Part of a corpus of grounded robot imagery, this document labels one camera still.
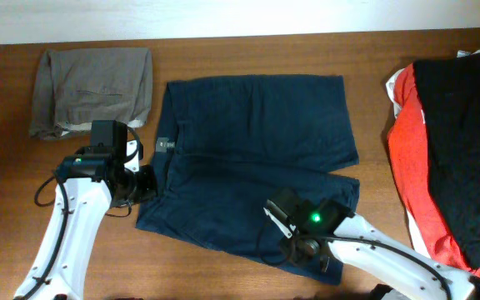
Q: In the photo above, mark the white patterned garment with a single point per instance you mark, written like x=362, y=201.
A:
x=391, y=83

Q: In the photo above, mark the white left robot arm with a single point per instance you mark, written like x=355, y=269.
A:
x=103, y=175

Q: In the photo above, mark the black garment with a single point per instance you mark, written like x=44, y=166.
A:
x=449, y=91

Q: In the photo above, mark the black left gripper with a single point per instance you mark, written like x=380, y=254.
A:
x=147, y=183

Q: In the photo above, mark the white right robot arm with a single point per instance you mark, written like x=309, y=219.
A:
x=329, y=231

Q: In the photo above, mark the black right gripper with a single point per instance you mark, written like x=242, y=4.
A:
x=282, y=202

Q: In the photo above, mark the folded grey shorts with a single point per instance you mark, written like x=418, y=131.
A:
x=73, y=88

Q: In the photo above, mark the navy blue shorts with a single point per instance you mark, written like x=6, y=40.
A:
x=226, y=144

